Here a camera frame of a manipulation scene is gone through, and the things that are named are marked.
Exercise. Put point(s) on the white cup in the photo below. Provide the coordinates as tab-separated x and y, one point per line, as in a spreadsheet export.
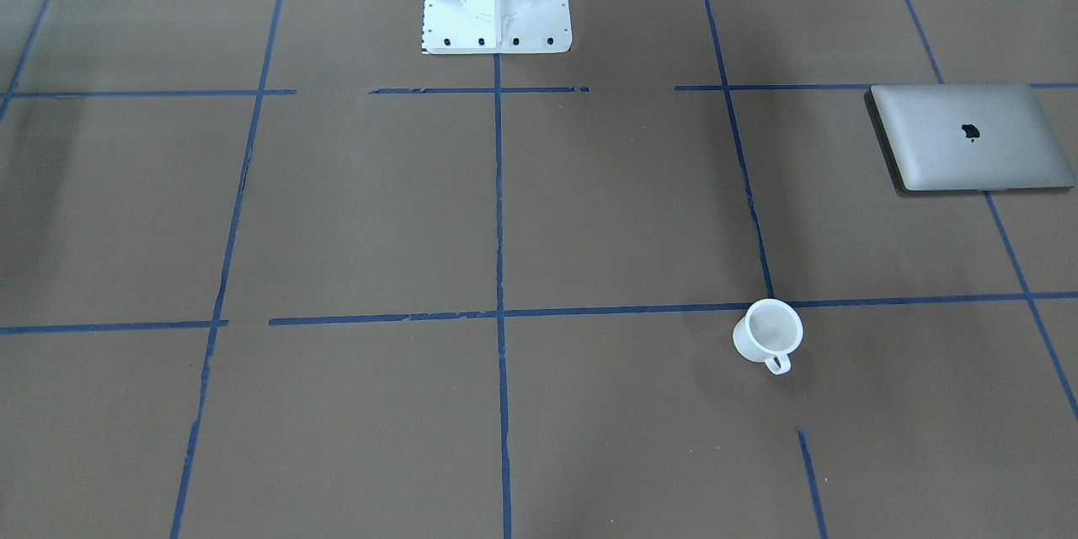
768	333

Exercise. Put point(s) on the grey closed laptop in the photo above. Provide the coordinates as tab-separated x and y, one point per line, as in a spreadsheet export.
970	137

